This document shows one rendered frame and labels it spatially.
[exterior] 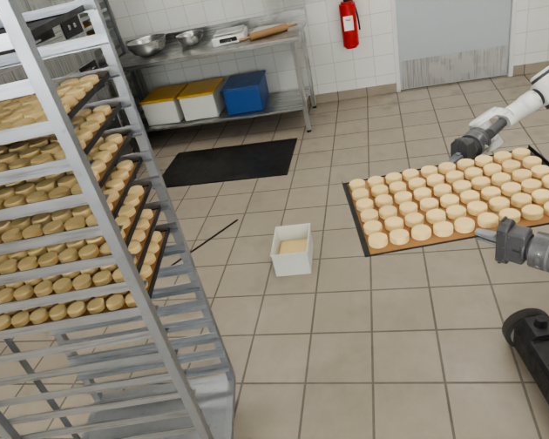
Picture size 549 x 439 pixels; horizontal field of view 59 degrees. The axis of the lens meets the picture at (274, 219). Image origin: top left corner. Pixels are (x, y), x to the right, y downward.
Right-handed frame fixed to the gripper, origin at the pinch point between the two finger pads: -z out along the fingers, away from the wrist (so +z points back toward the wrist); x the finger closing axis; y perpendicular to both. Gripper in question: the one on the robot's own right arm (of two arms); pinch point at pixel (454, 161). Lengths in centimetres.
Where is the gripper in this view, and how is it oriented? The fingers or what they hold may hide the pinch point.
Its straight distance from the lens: 167.6
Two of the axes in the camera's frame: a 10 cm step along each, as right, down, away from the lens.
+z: 6.7, -5.0, 5.4
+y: 7.1, 2.5, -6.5
